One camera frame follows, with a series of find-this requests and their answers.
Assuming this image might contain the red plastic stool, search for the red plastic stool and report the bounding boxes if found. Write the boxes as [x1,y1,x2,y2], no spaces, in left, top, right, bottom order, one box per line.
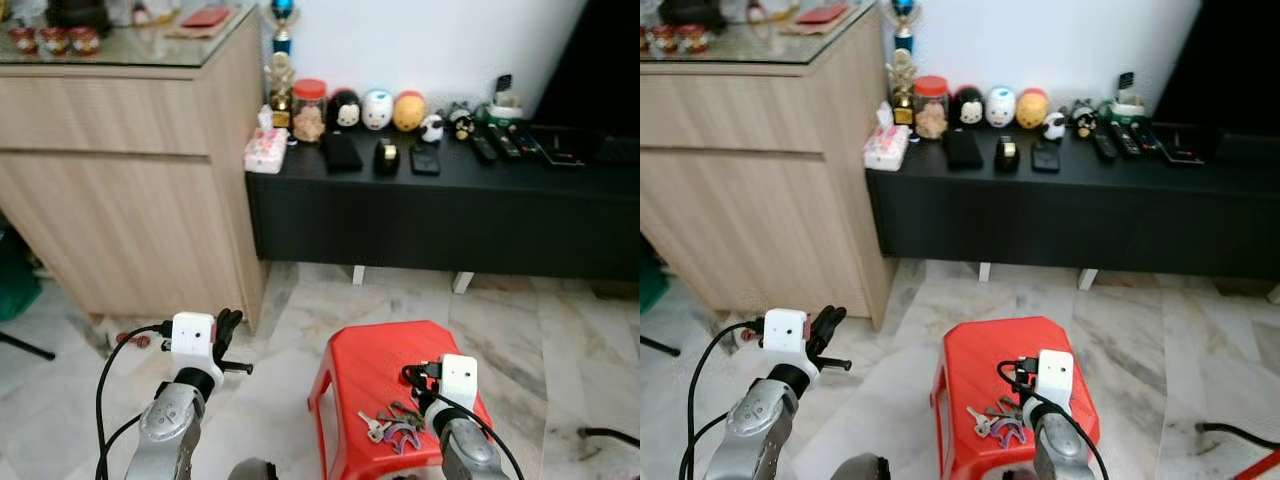
[308,320,493,480]
[930,316,1101,480]

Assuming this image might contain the key bunch with purple tag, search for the key bunch with purple tag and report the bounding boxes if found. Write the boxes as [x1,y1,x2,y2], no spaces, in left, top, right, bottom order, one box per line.
[358,400,426,453]
[965,398,1031,449]

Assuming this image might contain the light wooden cabinet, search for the light wooden cabinet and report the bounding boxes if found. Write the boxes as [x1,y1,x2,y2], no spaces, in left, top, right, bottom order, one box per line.
[0,10,266,331]
[640,5,894,326]

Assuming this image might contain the black low console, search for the black low console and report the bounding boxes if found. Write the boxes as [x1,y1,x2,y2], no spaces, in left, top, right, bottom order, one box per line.
[866,125,1280,304]
[245,125,641,294]

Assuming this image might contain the green bin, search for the green bin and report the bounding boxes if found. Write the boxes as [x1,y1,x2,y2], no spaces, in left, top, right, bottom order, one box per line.
[640,260,669,316]
[0,225,43,321]

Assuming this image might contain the pink white tissue box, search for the pink white tissue box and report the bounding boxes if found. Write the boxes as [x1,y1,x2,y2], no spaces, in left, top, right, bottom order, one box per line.
[244,108,291,175]
[864,103,911,171]

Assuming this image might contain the black flat wallet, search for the black flat wallet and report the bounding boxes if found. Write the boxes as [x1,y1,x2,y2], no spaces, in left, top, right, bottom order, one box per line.
[322,132,363,173]
[943,130,986,171]

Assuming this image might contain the clear jar with red lid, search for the clear jar with red lid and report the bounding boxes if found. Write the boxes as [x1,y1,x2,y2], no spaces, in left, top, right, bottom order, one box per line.
[913,76,949,141]
[292,78,329,143]

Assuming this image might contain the black round plush toy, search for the black round plush toy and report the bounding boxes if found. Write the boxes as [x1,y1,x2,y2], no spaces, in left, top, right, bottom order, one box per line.
[328,88,363,131]
[950,86,986,129]

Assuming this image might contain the gold trophy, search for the gold trophy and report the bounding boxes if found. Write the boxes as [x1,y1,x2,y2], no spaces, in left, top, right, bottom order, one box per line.
[265,52,298,131]
[887,50,918,128]

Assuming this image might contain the red rod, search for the red rod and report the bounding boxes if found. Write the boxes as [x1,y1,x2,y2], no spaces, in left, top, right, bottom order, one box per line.
[1232,450,1280,480]

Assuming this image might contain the white round plush toy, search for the white round plush toy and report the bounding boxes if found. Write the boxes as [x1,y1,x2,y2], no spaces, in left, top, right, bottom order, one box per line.
[362,88,394,131]
[985,86,1017,129]

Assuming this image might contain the black flat tray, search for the black flat tray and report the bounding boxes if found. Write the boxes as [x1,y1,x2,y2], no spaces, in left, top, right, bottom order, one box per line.
[530,125,586,168]
[1150,123,1208,166]

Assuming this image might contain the orange round plush toy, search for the orange round plush toy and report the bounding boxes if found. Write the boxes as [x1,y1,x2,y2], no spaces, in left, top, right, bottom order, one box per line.
[392,90,427,133]
[1016,88,1050,131]

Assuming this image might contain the green white desk holder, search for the green white desk holder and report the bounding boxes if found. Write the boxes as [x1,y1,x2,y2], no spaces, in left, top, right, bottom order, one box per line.
[487,75,526,126]
[1110,72,1148,123]

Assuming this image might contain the tan flat tray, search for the tan flat tray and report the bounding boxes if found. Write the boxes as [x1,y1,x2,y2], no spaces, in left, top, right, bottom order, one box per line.
[165,8,241,41]
[780,5,861,38]

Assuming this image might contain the blue trophy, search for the blue trophy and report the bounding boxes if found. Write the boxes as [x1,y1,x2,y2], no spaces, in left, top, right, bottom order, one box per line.
[268,0,301,59]
[890,0,921,56]

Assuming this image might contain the black round ornament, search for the black round ornament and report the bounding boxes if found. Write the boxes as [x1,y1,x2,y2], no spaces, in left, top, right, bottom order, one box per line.
[658,0,729,29]
[45,0,113,36]

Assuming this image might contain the black television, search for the black television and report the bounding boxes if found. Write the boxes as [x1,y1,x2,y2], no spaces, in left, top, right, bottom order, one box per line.
[1150,0,1280,136]
[530,0,641,136]

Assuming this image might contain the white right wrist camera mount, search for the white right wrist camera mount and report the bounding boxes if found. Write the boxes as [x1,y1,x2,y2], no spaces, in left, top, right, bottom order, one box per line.
[1035,350,1074,411]
[440,355,479,413]

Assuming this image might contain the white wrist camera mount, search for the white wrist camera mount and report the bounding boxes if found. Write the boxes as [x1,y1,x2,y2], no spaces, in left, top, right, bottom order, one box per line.
[762,308,811,363]
[170,312,219,373]
[440,355,479,413]
[1035,350,1074,411]

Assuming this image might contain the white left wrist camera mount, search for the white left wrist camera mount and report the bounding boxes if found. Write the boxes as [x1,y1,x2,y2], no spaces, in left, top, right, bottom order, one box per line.
[762,308,811,363]
[170,312,219,373]

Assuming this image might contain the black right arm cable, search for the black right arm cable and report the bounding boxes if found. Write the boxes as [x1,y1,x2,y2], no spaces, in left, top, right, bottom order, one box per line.
[430,390,526,480]
[1025,388,1111,480]

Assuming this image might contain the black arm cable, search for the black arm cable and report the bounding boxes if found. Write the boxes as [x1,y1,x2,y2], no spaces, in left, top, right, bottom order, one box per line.
[1025,388,1111,480]
[680,320,766,480]
[430,390,526,480]
[95,322,176,480]

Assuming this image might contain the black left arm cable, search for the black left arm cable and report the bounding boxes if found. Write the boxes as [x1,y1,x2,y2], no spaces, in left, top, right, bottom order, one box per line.
[95,322,176,480]
[680,320,766,480]

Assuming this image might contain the black floor cable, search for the black floor cable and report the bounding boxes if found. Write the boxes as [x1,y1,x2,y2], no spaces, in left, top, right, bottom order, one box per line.
[578,427,641,448]
[1197,422,1280,451]

